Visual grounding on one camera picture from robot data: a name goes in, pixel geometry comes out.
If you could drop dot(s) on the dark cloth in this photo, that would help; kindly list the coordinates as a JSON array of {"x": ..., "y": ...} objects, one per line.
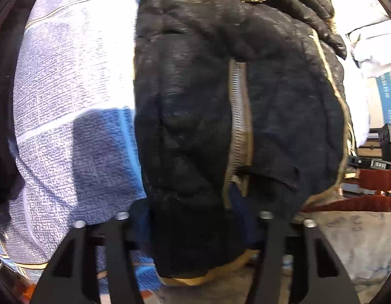
[{"x": 5, "y": 133}]

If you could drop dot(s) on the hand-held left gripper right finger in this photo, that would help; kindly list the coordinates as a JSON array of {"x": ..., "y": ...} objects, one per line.
[{"x": 274, "y": 253}]

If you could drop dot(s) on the white hanging clothes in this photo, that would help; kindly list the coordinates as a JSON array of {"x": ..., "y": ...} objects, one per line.
[{"x": 372, "y": 44}]

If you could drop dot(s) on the black quilted jacket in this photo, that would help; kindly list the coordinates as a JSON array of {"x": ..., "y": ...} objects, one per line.
[{"x": 214, "y": 117}]

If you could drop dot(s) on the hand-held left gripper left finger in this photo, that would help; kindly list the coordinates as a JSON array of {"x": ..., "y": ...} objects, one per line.
[{"x": 114, "y": 253}]

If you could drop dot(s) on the blue plaid bed sheet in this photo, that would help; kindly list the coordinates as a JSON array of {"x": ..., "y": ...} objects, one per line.
[{"x": 75, "y": 101}]

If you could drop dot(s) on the patterned floor rug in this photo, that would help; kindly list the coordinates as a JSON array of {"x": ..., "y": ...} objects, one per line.
[{"x": 350, "y": 243}]

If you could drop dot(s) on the blue wall poster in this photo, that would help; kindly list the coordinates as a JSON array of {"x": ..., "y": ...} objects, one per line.
[{"x": 388, "y": 98}]

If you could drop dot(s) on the red-brown wooden bar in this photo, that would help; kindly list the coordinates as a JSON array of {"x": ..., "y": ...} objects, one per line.
[{"x": 357, "y": 203}]

